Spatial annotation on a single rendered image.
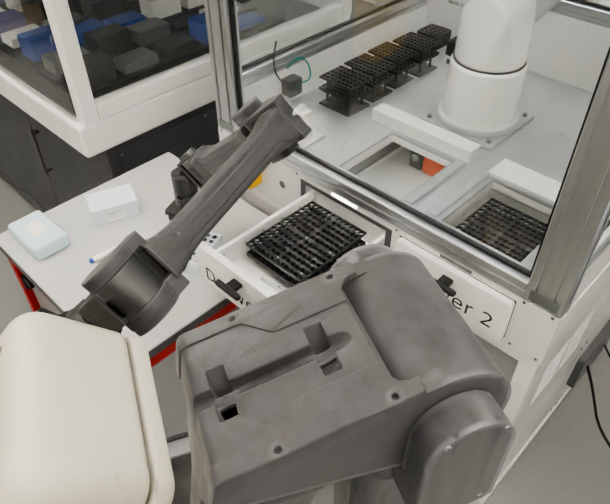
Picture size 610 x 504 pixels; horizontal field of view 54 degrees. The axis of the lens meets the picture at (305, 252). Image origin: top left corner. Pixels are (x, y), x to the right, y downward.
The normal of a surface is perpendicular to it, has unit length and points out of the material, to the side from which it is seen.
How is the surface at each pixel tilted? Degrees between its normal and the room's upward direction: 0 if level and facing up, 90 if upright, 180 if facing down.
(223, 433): 13
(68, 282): 0
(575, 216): 90
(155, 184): 0
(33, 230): 0
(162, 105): 90
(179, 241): 48
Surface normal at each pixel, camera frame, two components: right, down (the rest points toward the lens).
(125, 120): 0.72, 0.47
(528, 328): -0.70, 0.49
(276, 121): 0.52, -0.13
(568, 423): 0.00, -0.73
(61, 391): 0.63, -0.70
